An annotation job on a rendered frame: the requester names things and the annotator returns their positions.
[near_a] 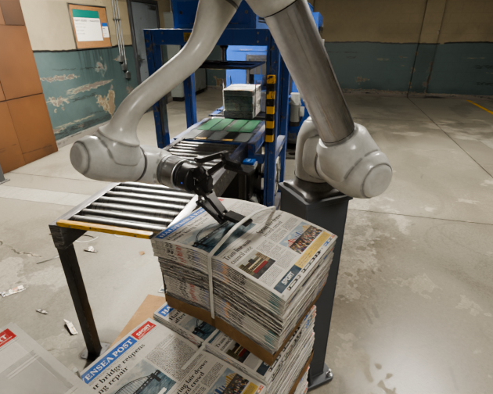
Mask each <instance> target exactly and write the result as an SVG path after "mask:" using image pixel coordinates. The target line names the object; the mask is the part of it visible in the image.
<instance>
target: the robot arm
mask: <svg viewBox="0 0 493 394"><path fill-rule="evenodd" d="M241 1H242V0H199V3H198V8H197V11H196V18H195V22H194V25H193V30H192V33H191V35H190V37H189V40H188V41H187V42H186V44H185V46H184V47H183V48H182V49H181V50H180V51H179V52H178V53H177V54H176V55H175V56H174V57H173V58H171V59H170V60H169V61H168V62H166V63H165V64H164V65H163V66H162V67H161V68H160V69H158V70H157V71H156V72H155V73H153V74H152V75H151V76H150V77H148V78H147V79H146V80H145V81H143V82H142V83H141V84H140V85H139V86H138V87H137V88H136V89H134V90H133V91H132V92H131V93H130V94H129V95H128V96H127V97H126V98H125V99H124V101H123V102H122V103H121V104H120V105H119V107H118V108H117V111H116V112H115V114H114V115H113V117H112V119H111V120H110V122H109V123H108V124H106V125H104V126H101V127H99V128H98V130H97V131H96V132H95V133H94V134H92V135H91V136H84V137H83V138H80V139H78V140H77V141H76V142H75V143H74V144H73V146H72V147H71V149H70V162H71V164H72V166H73V168H74V169H75V170H76V171H77V172H79V173H80V174H82V175H83V176H85V177H86V178H89V179H92V180H95V181H103V182H110V183H124V182H139V183H144V184H151V185H153V184H156V185H160V184H161V185H163V186H165V187H169V188H173V189H174V190H178V191H180V190H185V191H187V192H193V193H196V194H197V195H198V200H197V201H196V204H197V205H198V206H201V207H202V208H203V209H204V210H206V211H207V212H208V213H209V214H210V215H211V216H212V217H213V218H214V219H215V220H216V221H217V222H218V223H219V224H223V223H224V222H226V221H227V220H228V221H230V222H232V223H234V224H236V223H239V222H240V221H241V220H242V219H244V218H245V216H244V215H241V214H239V213H236V212H234V211H232V210H230V211H228V210H227V209H226V208H225V207H224V206H223V204H222V203H221V201H220V200H219V199H218V197H217V196H216V195H215V192H214V190H213V178H212V176H211V175H212V174H213V173H215V172H216V171H217V170H219V169H221V168H222V167H224V169H226V170H231V171H234V172H236V173H239V174H244V175H247V176H249V175H251V174H252V173H254V172H255V169H253V168H250V167H245V166H242V165H241V162H240V161H236V160H234V159H230V158H229V151H228V150H225V151H222V152H218V153H215V154H212V155H209V156H198V157H196V158H194V161H195V162H196V163H197V165H195V164H192V163H190V161H188V160H187V159H183V158H181V157H178V156H175V155H172V154H170V153H169V152H168V151H165V150H163V149H160V148H157V147H154V146H151V145H140V143H141V142H140V141H139V139H138V137H137V134H136V131H137V126H138V124H139V121H140V119H141V117H142V115H143V114H144V113H145V112H146V110H148V109H149V108H150V107H151V106H152V105H153V104H155V103H156V102H157V101H159V100H160V99H161V98H163V97H164V96H165V95H166V94H167V93H168V92H170V91H171V90H172V89H174V88H175V87H176V86H178V85H179V84H180V83H182V82H183V81H184V80H185V79H186V78H187V77H189V76H190V75H191V74H192V73H194V72H195V71H196V70H197V69H198V68H199V67H200V66H201V65H202V64H203V62H204V61H205V60H206V59H207V57H208V56H209V55H210V53H211V52H212V50H213V48H214V46H215V45H216V44H217V42H218V39H219V38H220V37H221V35H222V33H223V31H224V30H225V28H226V27H227V25H228V24H229V22H230V20H231V19H232V18H233V16H234V14H235V13H236V10H237V9H238V7H239V5H240V3H241ZM245 1H246V2H247V4H248V5H249V6H250V7H251V9H252V10H253V12H254V13H255V14H257V15H258V16H259V17H264V20H265V22H266V24H267V25H268V29H269V30H270V32H271V34H272V37H273V38H274V40H275V43H276V45H277V47H278V49H279V51H280V54H281V56H282V58H283V60H284V62H285V64H286V67H287V69H288V71H289V72H290V75H291V77H292V78H293V82H294V83H295V85H296V87H297V90H298V92H299V94H300V96H301V98H302V100H303V102H304V105H305V107H306V109H307V111H308V113H309V115H310V116H309V117H308V118H307V119H306V120H305V121H304V122H303V124H302V126H301V128H300V130H299V133H298V136H297V145H296V153H295V171H294V175H295V176H294V179H287V180H284V181H283V185H285V186H286V187H288V188H290V189H292V190H293V191H294V192H296V193H297V194H298V195H299V196H301V197H302V198H303V199H304V201H305V202H314V201H315V200H318V199H324V198H329V197H333V196H336V195H348V196H350V197H353V198H356V199H371V198H372V197H376V196H378V195H381V194H382V193H383V192H385V191H386V189H387V188H388V187H389V185H390V182H391V179H392V174H393V170H392V167H391V164H390V161H389V159H388V158H387V156H386V155H385V154H384V153H382V152H381V150H380V148H379V147H378V145H377V144H376V143H375V142H374V140H373V139H372V137H371V135H370V134H369V132H368V131H367V129H366V128H365V127H364V126H362V125H361V124H357V123H354V121H353V119H352V117H351V114H350V111H349V109H348V107H347V103H346V101H345V98H344V95H343V93H342V91H341V88H340V85H339V83H338V80H337V78H336V74H335V73H334V70H333V67H332V64H331V62H330V60H329V57H328V54H327V52H326V49H325V46H324V44H323V42H322V39H321V36H320V34H319V32H318V28H317V26H316V24H315V20H314V18H313V15H312V14H311V10H310V8H309V5H308V2H307V0H245ZM219 158H221V159H222V161H220V163H218V164H216V165H215V166H213V167H211V168H210V169H209V170H206V169H205V167H203V164H205V162H208V161H211V160H214V159H219ZM207 193H210V194H209V195H207ZM223 213H224V214H223Z"/></svg>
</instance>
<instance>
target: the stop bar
mask: <svg viewBox="0 0 493 394"><path fill-rule="evenodd" d="M56 226H59V227H69V228H75V229H81V230H86V231H97V232H102V233H108V234H114V235H123V236H129V237H135V238H145V239H151V238H152V237H153V236H154V234H153V232H150V231H140V230H134V229H128V228H122V227H111V226H106V225H100V224H89V223H83V222H77V221H72V220H61V219H60V220H58V221H56Z"/></svg>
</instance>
